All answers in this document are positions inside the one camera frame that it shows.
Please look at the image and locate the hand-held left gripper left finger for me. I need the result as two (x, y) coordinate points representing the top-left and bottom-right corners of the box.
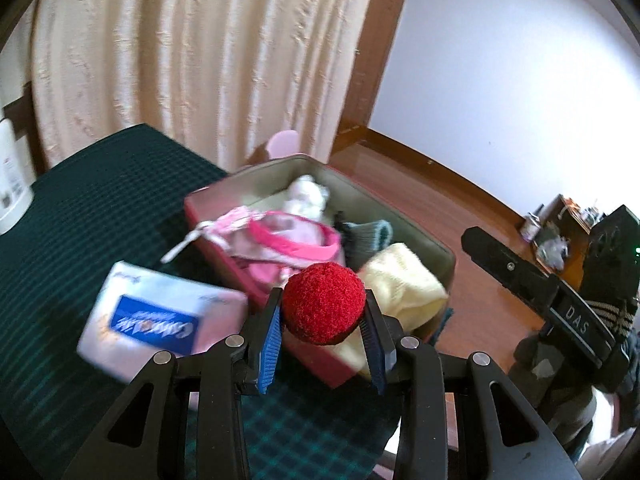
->
(60, 286), (285, 480)

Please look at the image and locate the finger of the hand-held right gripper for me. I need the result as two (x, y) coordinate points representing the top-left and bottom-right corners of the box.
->
(461, 226), (561, 311)

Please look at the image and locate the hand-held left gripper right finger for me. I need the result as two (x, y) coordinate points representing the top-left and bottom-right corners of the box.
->
(361, 289), (583, 480)

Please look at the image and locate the red pom-pom ball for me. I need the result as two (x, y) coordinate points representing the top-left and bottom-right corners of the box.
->
(281, 261), (367, 346)

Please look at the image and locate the red cardboard box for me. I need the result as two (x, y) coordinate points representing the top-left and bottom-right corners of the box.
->
(183, 154), (457, 390)

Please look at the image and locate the person's right forearm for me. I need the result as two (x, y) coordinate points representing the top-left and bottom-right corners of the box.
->
(582, 297), (640, 351)

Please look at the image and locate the dark cloth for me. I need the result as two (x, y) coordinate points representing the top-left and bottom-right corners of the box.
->
(510, 332), (601, 456)

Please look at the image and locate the grey and white cloth heap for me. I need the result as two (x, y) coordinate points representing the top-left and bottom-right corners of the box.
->
(537, 225), (571, 266)

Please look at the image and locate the low wooden table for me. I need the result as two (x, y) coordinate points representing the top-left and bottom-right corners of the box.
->
(520, 194), (608, 281)

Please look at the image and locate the yellow towel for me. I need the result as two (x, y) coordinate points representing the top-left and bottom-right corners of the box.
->
(340, 242), (449, 381)

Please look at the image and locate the dark teal sock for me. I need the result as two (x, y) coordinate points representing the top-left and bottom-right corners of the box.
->
(334, 211), (393, 271)

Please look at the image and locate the pink zip pouch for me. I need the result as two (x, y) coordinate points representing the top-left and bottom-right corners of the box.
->
(160, 206), (343, 286)

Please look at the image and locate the white and blue tissue packet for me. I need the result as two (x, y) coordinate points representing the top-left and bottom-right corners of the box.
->
(77, 261), (249, 378)

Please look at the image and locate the pink round object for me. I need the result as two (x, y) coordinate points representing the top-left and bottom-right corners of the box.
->
(265, 131), (301, 162)

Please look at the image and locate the white thermos jug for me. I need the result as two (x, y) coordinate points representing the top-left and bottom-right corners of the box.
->
(0, 117), (35, 237)

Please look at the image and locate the cream patterned curtain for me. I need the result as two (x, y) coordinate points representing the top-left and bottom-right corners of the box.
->
(0, 0), (386, 171)

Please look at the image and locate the dark wooden chair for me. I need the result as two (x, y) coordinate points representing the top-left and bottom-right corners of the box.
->
(2, 85), (38, 181)

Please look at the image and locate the brown wooden door frame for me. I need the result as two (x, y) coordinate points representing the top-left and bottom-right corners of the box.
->
(327, 0), (415, 156)

